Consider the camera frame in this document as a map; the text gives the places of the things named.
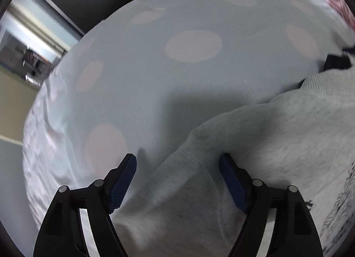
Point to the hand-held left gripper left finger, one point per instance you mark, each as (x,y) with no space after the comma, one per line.
(123,185)

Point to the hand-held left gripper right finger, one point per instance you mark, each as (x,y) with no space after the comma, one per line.
(233,185)

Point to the grey printed sweatshirt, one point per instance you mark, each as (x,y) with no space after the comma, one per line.
(263,140)

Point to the grey polka dot bedsheet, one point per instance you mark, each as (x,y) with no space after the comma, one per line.
(166,85)

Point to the beige door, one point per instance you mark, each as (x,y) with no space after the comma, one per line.
(14,101)

